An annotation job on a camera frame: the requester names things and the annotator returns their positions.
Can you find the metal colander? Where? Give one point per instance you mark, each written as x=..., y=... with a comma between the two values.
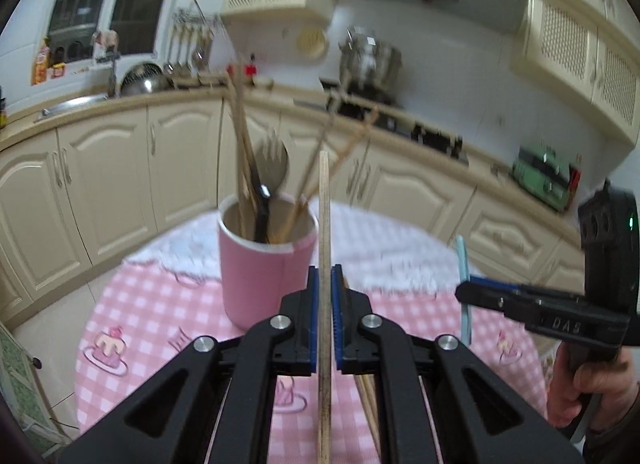
x=142, y=80

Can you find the white bear print cloth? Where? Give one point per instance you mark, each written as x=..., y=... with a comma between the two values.
x=400, y=254

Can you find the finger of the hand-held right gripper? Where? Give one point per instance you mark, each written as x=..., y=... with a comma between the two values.
x=485, y=296
x=492, y=282

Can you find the green electric cooker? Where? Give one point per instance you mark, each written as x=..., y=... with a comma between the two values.
x=542, y=176

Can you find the steel sink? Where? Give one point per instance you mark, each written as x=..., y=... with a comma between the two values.
x=75, y=105

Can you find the person's right hand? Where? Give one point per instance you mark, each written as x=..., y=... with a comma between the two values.
x=600, y=386

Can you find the green patterned floor mat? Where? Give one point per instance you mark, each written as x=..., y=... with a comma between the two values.
x=20, y=384

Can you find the hanging metal ladle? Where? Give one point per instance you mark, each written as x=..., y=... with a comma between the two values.
x=170, y=61

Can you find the black fork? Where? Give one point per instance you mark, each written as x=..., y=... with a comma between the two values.
x=272, y=164

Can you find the black gas stove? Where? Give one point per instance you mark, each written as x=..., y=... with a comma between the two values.
x=430, y=136

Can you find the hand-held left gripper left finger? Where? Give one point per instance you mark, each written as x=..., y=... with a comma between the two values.
x=313, y=316

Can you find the wall utensil rack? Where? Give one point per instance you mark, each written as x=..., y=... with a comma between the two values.
x=197, y=16

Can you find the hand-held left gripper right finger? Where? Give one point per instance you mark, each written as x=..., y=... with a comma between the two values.
x=337, y=316

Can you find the bundle of wooden chopsticks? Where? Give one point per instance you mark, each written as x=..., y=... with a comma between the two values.
x=243, y=144

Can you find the single wooden chopstick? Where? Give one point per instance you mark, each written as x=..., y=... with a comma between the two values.
x=324, y=224
x=369, y=409

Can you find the pink cup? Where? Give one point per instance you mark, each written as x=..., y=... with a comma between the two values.
x=255, y=284

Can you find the orange bottle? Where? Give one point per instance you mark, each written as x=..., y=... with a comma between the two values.
x=41, y=64

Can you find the pink checked tablecloth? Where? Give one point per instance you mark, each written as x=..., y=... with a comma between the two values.
x=150, y=304

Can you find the red container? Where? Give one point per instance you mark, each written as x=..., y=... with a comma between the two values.
x=252, y=67

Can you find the cream base cabinets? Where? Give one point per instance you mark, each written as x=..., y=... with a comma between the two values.
x=115, y=179

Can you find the pink cloth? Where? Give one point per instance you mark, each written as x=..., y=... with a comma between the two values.
x=106, y=39

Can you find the round yellow perforated plate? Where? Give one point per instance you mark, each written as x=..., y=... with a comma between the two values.
x=312, y=41

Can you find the metal faucet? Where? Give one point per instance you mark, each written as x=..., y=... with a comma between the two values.
x=111, y=69

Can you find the steel steamer pot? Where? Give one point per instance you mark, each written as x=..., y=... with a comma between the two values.
x=370, y=61

